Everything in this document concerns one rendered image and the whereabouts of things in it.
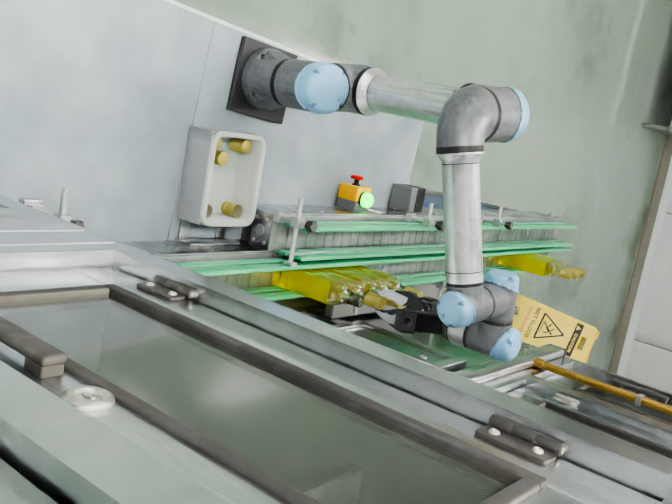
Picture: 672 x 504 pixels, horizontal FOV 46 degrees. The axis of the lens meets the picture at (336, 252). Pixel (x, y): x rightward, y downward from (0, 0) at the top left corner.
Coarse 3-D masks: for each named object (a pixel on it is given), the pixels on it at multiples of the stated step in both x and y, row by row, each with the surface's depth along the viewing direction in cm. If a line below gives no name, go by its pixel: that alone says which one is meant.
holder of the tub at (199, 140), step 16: (192, 128) 184; (208, 128) 185; (192, 144) 184; (208, 144) 180; (192, 160) 184; (192, 176) 184; (192, 192) 184; (192, 208) 184; (192, 240) 190; (208, 240) 194; (224, 240) 198
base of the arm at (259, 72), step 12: (264, 48) 193; (252, 60) 190; (264, 60) 189; (276, 60) 188; (252, 72) 189; (264, 72) 188; (276, 72) 185; (252, 84) 189; (264, 84) 188; (252, 96) 193; (264, 96) 190; (264, 108) 194; (276, 108) 194
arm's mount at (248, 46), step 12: (240, 48) 190; (252, 48) 191; (276, 48) 196; (240, 60) 190; (240, 72) 190; (240, 84) 191; (240, 96) 192; (228, 108) 191; (240, 108) 193; (252, 108) 196; (276, 120) 202
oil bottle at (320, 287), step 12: (276, 276) 199; (288, 276) 197; (300, 276) 194; (312, 276) 192; (324, 276) 194; (288, 288) 197; (300, 288) 195; (312, 288) 192; (324, 288) 190; (336, 288) 188; (348, 288) 191; (324, 300) 190; (336, 300) 189
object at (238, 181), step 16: (224, 144) 191; (256, 144) 193; (208, 160) 180; (240, 160) 196; (256, 160) 193; (208, 176) 181; (224, 176) 194; (240, 176) 196; (256, 176) 193; (208, 192) 182; (224, 192) 195; (240, 192) 196; (256, 192) 194; (208, 224) 184; (224, 224) 188; (240, 224) 192
